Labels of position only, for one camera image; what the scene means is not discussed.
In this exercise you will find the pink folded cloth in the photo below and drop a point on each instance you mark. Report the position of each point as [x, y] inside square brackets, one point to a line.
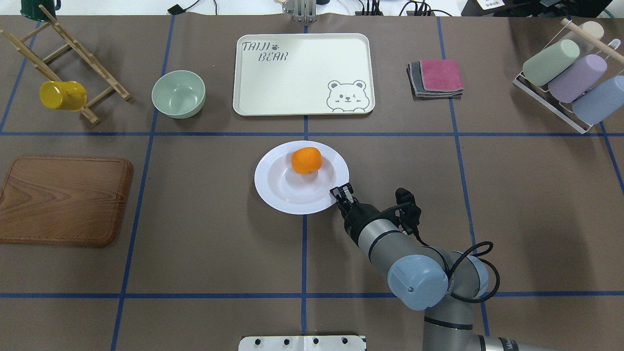
[441, 76]

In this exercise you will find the grey folded cloth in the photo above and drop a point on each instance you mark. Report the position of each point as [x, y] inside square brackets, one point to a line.
[417, 84]

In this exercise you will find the purple plastic cup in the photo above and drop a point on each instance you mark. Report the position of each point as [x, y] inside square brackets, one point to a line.
[578, 78]

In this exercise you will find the wooden cutting board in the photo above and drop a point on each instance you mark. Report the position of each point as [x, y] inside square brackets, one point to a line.
[60, 200]

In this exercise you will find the green ceramic bowl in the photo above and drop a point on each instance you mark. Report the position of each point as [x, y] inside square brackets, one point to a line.
[179, 94]

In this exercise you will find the orange fruit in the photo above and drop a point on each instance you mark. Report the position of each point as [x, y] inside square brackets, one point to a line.
[306, 160]

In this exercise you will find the dark green mug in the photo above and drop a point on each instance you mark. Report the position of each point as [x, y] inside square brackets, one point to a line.
[39, 10]

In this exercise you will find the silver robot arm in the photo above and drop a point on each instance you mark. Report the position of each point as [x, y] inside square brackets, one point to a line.
[444, 285]

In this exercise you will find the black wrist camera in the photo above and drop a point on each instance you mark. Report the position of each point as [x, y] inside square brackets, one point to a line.
[409, 212]

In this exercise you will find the yellow plastic mug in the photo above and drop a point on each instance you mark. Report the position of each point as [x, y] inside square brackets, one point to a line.
[63, 95]

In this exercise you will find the white round plate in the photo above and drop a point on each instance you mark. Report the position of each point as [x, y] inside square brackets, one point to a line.
[282, 188]

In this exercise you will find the wooden drying rack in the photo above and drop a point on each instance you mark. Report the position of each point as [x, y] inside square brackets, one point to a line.
[71, 43]

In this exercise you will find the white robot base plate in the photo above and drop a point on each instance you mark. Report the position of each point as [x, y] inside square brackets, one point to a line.
[304, 343]

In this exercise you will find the blue plastic cup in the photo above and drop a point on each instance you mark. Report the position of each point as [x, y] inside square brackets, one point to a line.
[600, 102]

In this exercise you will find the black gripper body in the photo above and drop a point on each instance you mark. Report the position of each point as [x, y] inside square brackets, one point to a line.
[360, 215]

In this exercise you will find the beige plastic cup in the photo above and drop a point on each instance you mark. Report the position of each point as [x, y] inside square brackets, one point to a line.
[593, 28]

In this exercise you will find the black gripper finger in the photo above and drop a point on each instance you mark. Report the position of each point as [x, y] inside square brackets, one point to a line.
[347, 194]
[337, 194]

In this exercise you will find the cream bear serving tray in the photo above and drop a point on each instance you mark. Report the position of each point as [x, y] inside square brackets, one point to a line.
[303, 74]

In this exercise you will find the green plastic cup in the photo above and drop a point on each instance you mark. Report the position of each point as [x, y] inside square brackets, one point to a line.
[550, 62]

